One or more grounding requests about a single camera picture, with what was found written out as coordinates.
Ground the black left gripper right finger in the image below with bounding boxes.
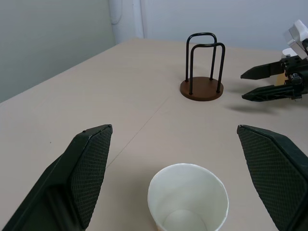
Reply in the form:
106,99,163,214
236,124,308,231

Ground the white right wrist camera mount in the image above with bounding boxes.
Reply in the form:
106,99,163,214
282,19,308,58

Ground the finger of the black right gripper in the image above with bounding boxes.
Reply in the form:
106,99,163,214
240,61,286,80
241,84,295,103

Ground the tan ribbed paper cup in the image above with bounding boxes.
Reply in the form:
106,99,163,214
147,163,230,231

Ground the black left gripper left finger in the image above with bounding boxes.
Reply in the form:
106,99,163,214
0,124,113,231

